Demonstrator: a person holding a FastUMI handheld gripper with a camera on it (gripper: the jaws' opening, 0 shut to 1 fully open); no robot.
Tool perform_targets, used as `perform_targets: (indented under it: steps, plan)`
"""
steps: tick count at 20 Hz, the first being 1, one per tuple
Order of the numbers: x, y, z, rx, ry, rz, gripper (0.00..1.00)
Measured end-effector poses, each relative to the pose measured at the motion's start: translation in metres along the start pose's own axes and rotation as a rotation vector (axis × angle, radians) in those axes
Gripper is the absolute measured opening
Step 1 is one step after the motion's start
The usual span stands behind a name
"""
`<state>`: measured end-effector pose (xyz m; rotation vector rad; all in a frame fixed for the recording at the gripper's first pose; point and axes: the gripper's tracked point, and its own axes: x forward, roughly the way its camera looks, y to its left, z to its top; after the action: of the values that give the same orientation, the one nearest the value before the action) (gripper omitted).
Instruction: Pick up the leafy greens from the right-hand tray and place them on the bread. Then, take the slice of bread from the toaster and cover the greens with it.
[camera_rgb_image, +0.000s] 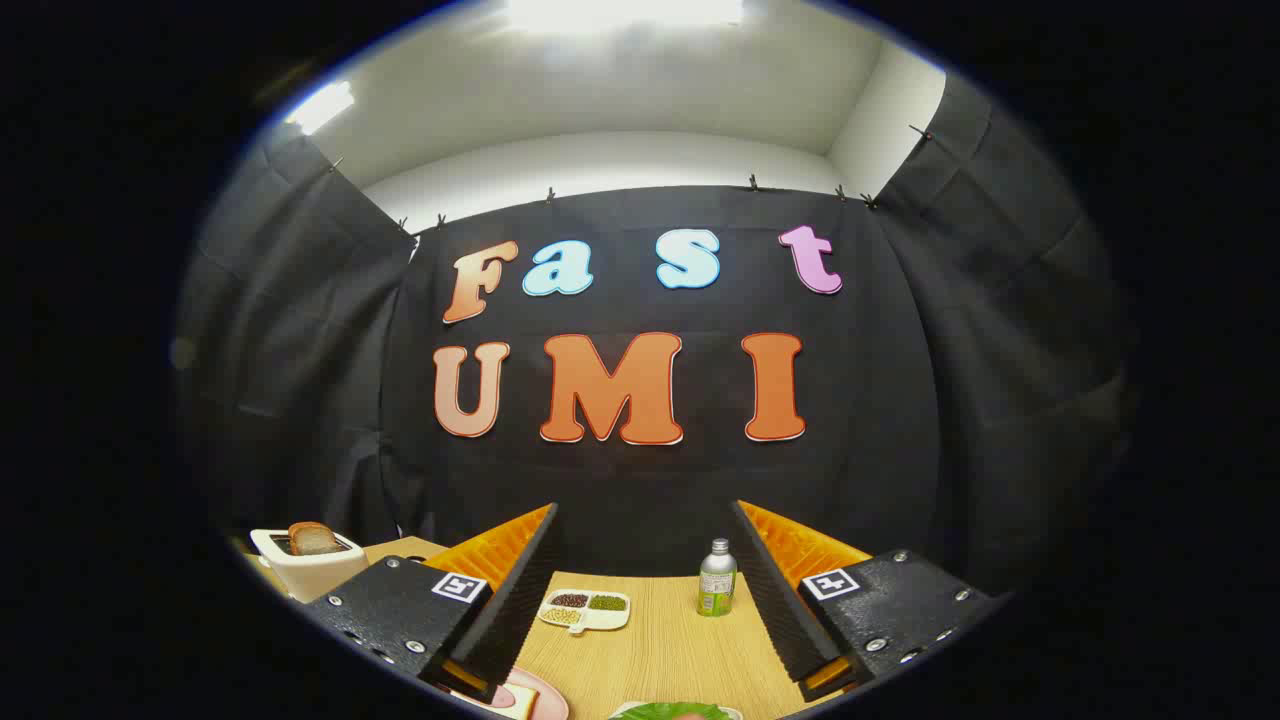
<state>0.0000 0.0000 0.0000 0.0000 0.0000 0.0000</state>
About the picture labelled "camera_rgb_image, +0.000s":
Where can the black backdrop cloth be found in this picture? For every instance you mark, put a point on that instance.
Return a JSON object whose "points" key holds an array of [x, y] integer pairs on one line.
{"points": [[650, 480]]}

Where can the pile of green beans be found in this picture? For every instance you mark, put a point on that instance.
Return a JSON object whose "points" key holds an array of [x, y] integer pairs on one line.
{"points": [[608, 603]]}

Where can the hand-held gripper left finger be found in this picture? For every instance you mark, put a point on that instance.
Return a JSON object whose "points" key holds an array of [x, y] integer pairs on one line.
{"points": [[520, 600]]}

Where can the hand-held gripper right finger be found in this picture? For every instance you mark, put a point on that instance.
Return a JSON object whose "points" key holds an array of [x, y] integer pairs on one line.
{"points": [[775, 600]]}

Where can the pile of pale soybeans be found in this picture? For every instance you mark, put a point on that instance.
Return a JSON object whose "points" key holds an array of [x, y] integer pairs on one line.
{"points": [[562, 616]]}

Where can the bread slice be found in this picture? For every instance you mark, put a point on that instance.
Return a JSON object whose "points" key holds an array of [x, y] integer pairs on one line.
{"points": [[313, 540]]}

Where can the white divided dish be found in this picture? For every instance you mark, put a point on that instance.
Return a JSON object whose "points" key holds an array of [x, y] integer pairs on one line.
{"points": [[610, 620]]}

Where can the ceiling light panel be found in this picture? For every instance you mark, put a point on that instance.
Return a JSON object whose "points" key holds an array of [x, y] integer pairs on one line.
{"points": [[320, 106], [625, 14]]}

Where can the white toaster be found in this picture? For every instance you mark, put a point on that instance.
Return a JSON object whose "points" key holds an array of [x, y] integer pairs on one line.
{"points": [[310, 575]]}

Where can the green bottle with silver cap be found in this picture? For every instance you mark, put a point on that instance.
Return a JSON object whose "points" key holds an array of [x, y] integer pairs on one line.
{"points": [[717, 585]]}

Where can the pink plate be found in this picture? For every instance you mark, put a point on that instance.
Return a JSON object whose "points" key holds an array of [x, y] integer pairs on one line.
{"points": [[547, 695]]}

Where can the green lettuce leaf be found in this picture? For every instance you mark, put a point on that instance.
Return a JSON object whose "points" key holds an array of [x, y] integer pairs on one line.
{"points": [[670, 712]]}

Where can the pile of dark red beans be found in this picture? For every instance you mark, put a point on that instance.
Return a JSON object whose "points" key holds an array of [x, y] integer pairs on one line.
{"points": [[570, 600]]}

